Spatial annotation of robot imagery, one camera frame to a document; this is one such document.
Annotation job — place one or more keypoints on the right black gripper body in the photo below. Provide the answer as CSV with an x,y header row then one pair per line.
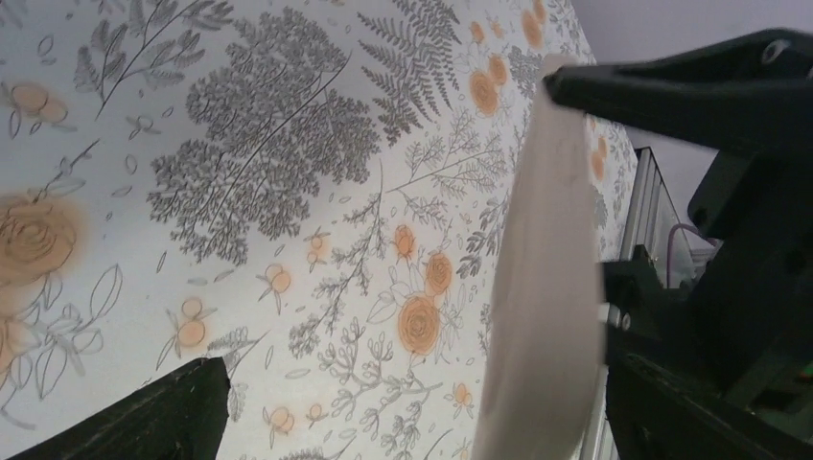
x,y
720,367

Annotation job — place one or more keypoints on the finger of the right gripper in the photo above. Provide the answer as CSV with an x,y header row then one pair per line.
x,y
750,95

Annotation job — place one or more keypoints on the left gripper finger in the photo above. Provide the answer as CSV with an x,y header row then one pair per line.
x,y
179,416

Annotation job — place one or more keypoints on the phone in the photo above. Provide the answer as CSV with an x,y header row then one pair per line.
x,y
547,342

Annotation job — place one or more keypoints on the floral patterned table mat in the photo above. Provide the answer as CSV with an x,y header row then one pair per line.
x,y
314,191

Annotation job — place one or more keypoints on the aluminium rail frame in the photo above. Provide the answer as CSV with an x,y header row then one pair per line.
x,y
651,216

